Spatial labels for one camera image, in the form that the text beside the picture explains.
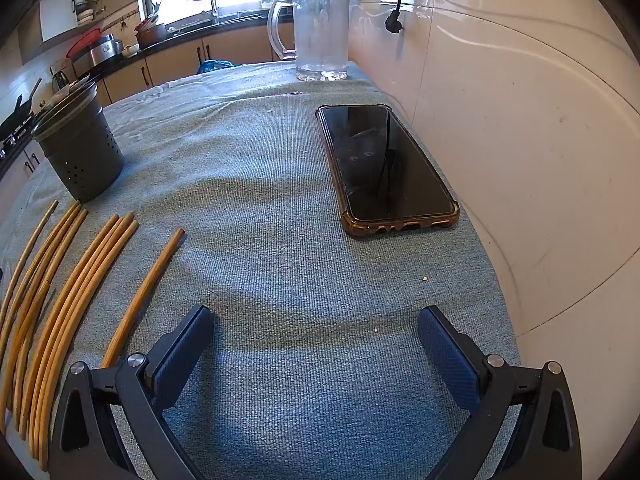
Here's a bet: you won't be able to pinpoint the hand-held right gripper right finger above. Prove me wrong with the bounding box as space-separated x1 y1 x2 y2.
417 305 583 480

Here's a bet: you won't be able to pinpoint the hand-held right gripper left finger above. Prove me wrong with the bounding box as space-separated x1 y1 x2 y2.
48 305 216 480

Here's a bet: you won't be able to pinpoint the bunch of wooden chopsticks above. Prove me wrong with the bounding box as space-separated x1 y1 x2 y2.
0 200 186 471

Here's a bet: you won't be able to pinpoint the grey perforated chopstick holder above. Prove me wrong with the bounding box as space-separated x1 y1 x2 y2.
31 81 126 203

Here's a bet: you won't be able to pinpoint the brown pot with utensils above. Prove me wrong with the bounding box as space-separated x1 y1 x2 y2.
135 12 168 50

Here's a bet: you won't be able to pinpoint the teal tablecloth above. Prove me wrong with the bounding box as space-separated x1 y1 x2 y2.
0 60 523 480

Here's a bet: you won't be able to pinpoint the black smartphone in brown case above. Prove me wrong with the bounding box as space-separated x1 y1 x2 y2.
315 104 461 239

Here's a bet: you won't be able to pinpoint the black wok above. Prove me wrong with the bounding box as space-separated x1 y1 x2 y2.
0 77 43 143

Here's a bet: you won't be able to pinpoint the blue plastic bag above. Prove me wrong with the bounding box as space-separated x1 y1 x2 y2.
196 59 235 75

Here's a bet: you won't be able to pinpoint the beige base cabinets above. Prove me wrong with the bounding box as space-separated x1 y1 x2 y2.
0 30 301 196

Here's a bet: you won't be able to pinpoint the steel rice cooker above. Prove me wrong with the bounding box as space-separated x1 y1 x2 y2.
87 35 124 67

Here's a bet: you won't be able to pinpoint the red plastic colander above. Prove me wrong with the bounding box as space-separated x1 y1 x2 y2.
66 29 103 58

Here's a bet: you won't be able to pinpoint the clear glass beer mug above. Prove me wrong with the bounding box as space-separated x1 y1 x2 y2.
266 0 352 82

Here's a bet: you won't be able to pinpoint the stacked white dishes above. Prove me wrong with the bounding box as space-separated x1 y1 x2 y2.
72 0 101 26

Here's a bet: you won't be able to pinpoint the white wall cabinets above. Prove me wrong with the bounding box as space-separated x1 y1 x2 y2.
20 0 143 63

